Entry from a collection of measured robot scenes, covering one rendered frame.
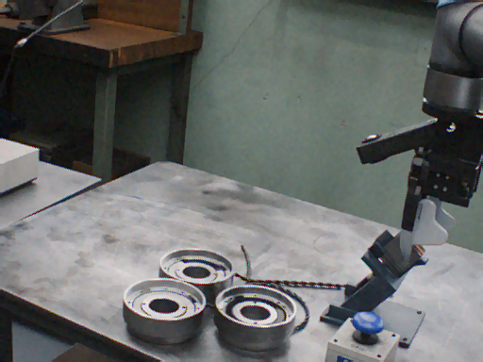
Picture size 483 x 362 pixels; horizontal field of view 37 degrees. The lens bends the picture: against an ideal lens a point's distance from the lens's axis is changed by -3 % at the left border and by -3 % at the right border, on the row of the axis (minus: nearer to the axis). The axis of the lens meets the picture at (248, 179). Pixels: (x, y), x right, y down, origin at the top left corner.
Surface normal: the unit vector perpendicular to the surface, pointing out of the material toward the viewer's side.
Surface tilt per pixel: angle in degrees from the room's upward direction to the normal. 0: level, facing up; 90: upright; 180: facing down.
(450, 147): 90
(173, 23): 90
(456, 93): 90
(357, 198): 90
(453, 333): 0
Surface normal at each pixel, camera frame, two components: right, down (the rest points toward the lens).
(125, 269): 0.11, -0.93
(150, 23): -0.47, 0.26
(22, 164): 0.91, 0.24
